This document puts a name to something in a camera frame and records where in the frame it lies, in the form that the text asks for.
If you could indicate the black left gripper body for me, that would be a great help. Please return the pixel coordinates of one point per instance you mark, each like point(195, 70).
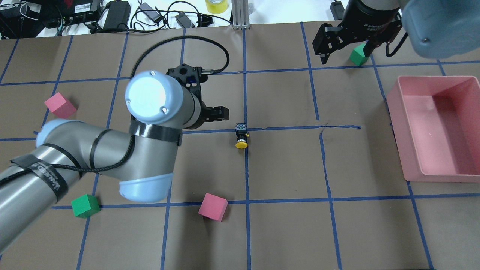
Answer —
point(216, 113)

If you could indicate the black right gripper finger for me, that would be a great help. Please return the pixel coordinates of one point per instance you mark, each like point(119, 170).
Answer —
point(328, 39)
point(369, 47)

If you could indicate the pink cube centre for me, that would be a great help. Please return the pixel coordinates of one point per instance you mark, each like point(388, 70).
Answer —
point(213, 207)

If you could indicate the yellow push button switch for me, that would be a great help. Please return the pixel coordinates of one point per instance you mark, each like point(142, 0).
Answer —
point(241, 131)

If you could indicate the yellow tape roll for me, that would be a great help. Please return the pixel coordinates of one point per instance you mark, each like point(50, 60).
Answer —
point(216, 6)

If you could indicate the pink cube near left arm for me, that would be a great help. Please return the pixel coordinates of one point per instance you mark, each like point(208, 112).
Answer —
point(60, 106)

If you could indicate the green cube near right arm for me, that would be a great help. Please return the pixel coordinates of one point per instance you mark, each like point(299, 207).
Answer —
point(358, 57)

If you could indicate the aluminium frame post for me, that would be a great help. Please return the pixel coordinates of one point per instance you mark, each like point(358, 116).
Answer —
point(240, 14)

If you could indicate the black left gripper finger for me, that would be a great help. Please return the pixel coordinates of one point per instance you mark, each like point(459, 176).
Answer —
point(216, 114)

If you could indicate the green cube near left side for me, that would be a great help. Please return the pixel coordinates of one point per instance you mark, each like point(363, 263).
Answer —
point(85, 206)

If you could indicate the pink plastic bin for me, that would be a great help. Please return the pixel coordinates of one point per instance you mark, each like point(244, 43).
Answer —
point(436, 123)

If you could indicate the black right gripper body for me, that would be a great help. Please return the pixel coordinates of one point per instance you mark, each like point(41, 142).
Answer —
point(369, 17)

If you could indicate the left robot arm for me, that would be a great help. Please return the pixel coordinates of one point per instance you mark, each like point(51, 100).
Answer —
point(161, 107)

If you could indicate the black power adapter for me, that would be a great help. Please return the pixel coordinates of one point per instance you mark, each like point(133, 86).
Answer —
point(117, 16)

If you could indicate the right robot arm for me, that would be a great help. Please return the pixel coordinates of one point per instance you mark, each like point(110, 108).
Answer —
point(437, 29)

